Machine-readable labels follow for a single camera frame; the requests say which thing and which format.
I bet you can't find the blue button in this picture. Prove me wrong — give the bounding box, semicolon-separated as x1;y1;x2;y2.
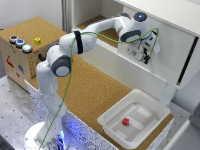
15;38;26;48

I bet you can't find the red button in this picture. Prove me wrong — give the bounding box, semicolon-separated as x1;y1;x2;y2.
9;34;19;45

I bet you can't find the black drawer handle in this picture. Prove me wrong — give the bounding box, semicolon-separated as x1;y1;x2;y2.
37;53;47;62

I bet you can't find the pink block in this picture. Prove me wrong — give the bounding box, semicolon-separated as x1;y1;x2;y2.
121;117;131;127

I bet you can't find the yellow block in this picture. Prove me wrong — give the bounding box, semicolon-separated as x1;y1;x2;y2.
34;37;42;45

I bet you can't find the white plastic box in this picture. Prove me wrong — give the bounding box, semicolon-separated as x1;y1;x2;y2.
96;88;172;150

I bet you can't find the black door handle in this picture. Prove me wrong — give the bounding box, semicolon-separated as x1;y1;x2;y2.
177;35;200;85

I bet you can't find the green button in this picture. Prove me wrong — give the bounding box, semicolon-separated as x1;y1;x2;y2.
21;43;34;54

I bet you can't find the green cable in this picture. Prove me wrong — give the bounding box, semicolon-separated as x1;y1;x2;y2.
37;27;160;150

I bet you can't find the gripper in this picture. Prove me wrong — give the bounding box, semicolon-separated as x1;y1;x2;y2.
126;31;162;65

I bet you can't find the white cabinet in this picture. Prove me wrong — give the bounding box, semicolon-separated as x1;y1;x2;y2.
64;0;200;108

